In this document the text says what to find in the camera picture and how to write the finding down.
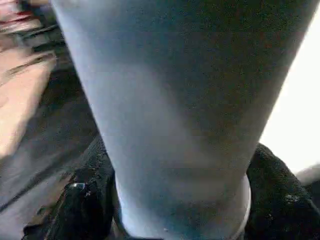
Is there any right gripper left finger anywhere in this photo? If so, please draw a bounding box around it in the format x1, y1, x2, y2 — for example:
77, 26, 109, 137
23, 136, 118, 240

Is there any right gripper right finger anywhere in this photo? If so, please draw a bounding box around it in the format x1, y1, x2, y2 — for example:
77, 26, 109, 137
243, 142, 320, 240

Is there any white plastic table top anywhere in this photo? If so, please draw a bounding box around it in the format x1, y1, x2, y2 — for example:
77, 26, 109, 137
113, 0, 320, 240

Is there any white plastic table leg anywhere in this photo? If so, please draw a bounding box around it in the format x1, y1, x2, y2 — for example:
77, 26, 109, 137
51, 0, 320, 240

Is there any black mat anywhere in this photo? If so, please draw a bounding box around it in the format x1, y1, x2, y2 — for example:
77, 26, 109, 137
0, 14, 320, 240

